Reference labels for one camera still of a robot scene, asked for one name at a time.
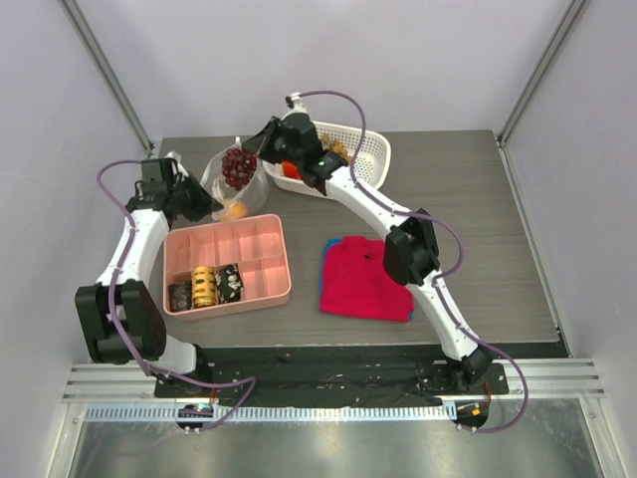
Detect fake yellow grape bunch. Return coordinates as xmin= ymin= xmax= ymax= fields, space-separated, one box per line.
xmin=319 ymin=133 xmax=352 ymax=163

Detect dark red fake grapes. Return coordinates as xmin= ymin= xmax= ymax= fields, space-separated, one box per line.
xmin=222 ymin=148 xmax=257 ymax=191

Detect yellow fake fruit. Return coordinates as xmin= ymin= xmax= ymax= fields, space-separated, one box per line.
xmin=218 ymin=199 xmax=249 ymax=222

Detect clear polka dot zip bag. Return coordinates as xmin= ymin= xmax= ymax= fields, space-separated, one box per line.
xmin=200 ymin=136 xmax=269 ymax=222

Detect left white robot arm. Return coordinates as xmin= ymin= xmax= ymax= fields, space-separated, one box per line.
xmin=75 ymin=157 xmax=221 ymax=397

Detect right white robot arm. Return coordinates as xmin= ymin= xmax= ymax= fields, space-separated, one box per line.
xmin=242 ymin=113 xmax=493 ymax=393

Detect white perforated plastic basket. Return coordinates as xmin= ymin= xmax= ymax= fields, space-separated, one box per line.
xmin=263 ymin=121 xmax=391 ymax=199

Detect yellow patterned rolled sock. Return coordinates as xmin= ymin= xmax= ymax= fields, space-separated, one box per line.
xmin=191 ymin=266 xmax=217 ymax=309

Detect brown patterned rolled sock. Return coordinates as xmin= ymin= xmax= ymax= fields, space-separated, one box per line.
xmin=168 ymin=282 xmax=192 ymax=313

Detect pink divided organizer tray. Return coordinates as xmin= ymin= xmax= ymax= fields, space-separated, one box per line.
xmin=163 ymin=214 xmax=292 ymax=322

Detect black white patterned sock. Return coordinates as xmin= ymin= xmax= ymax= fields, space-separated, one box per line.
xmin=215 ymin=264 xmax=244 ymax=304

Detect red folded shirt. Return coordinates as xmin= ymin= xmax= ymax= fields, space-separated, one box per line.
xmin=318 ymin=235 xmax=416 ymax=324

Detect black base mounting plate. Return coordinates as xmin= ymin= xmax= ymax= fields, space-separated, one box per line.
xmin=94 ymin=343 xmax=571 ymax=409

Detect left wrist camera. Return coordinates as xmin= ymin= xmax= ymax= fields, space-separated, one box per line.
xmin=134 ymin=151 xmax=186 ymax=198

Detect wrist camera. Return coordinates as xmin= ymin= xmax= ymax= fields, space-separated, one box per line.
xmin=283 ymin=92 xmax=308 ymax=118
xmin=134 ymin=151 xmax=186 ymax=198

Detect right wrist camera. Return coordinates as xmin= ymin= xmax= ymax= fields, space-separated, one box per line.
xmin=283 ymin=92 xmax=308 ymax=118

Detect left aluminium frame post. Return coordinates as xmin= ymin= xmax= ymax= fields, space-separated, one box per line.
xmin=60 ymin=0 xmax=153 ymax=152

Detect aluminium frame post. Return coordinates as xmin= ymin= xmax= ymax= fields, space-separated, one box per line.
xmin=60 ymin=0 xmax=153 ymax=152
xmin=496 ymin=0 xmax=590 ymax=148

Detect slotted white cable duct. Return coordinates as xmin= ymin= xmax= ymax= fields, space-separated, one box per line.
xmin=85 ymin=401 xmax=457 ymax=423

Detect right aluminium frame post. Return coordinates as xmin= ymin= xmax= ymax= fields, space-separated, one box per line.
xmin=496 ymin=0 xmax=590 ymax=148

